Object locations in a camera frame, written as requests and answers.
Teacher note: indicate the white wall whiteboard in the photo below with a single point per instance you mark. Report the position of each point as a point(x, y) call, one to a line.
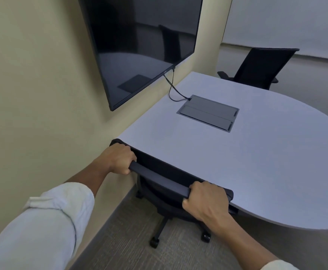
point(287, 22)

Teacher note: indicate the grey table power hatch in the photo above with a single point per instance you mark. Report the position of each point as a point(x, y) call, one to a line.
point(209, 113)

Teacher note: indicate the person's right hand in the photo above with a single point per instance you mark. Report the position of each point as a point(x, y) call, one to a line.
point(207, 205)

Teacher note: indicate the white shirt sleeve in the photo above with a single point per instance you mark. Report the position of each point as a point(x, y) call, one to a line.
point(40, 230)
point(282, 265)

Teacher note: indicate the person's left forearm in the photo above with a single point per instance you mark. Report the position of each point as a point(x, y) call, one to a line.
point(92, 174)

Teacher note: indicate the black wall-mounted monitor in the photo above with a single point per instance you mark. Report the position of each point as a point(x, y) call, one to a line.
point(141, 44)

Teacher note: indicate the black office chair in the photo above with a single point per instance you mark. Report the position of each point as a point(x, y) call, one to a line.
point(261, 67)
point(164, 179)

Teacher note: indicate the person's left hand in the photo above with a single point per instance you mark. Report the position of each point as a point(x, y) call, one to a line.
point(118, 158)

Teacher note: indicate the person's right forearm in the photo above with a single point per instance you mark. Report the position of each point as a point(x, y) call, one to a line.
point(237, 241)

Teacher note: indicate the person's right thumb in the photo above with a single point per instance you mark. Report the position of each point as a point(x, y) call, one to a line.
point(188, 204)

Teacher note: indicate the person's left fingers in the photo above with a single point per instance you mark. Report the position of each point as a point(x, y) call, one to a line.
point(130, 158)

